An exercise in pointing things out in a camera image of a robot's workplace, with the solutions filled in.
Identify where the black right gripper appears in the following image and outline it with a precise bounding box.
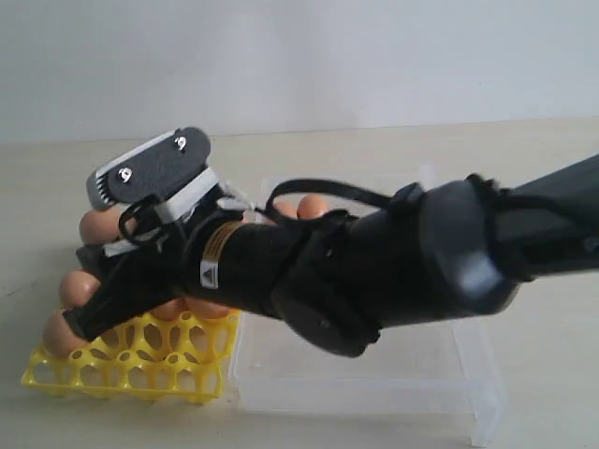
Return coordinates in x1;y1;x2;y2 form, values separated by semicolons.
62;210;304;340

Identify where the brown egg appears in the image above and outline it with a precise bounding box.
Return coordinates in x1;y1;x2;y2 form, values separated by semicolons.
59;270;100;309
151;298;187;321
297;194;329;220
184;297;231;319
79;208;123;244
273;201;298;219
42;310;89;359

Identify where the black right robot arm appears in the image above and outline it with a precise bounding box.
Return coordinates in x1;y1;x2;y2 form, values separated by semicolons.
63;157;598;357

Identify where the yellow plastic egg tray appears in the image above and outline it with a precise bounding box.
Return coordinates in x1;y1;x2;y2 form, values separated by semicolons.
21;311;239;404

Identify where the clear plastic container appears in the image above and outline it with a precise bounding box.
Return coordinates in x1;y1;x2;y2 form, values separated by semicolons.
231;163;509;445

